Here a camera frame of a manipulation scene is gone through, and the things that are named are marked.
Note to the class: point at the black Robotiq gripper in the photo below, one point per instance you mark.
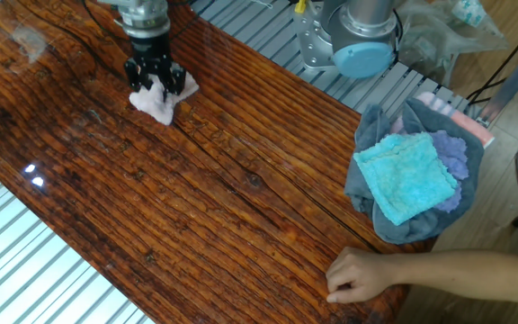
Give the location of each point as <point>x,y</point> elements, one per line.
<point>151,54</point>

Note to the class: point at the pale pink fluffy cloth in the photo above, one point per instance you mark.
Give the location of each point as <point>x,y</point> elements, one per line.
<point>155,108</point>

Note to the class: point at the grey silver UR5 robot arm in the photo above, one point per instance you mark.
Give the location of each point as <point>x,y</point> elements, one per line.
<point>362,31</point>

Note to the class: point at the person's bare forearm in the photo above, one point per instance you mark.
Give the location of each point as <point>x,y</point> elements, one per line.
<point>466,274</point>

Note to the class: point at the turquoise fluffy cloth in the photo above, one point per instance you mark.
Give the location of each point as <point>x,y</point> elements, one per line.
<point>405,177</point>

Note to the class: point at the purple fluffy cloth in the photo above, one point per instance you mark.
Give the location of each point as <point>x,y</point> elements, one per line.
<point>452,155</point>

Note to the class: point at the pink striped cloth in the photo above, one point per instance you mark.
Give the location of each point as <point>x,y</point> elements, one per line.
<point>470,123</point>

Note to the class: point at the person's bare hand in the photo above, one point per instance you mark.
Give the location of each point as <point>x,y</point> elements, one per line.
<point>360,274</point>

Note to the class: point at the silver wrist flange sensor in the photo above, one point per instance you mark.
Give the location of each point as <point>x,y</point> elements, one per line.
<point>144,20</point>

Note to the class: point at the glossy wood grain table cover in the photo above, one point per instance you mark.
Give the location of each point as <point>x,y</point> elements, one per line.
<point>173,202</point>

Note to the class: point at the yellow connector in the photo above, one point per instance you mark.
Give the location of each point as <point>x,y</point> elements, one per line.
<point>300,5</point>

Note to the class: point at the clear plastic bag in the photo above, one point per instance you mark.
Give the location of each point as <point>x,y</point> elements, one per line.
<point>448,42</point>

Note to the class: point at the grey towel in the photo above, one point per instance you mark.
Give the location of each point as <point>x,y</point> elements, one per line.
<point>421,231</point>

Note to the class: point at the teal printed packet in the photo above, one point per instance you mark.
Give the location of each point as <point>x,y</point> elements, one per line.
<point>468,11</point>

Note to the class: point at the aluminium frame post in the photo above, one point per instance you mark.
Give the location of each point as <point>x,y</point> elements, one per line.
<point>513,83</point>

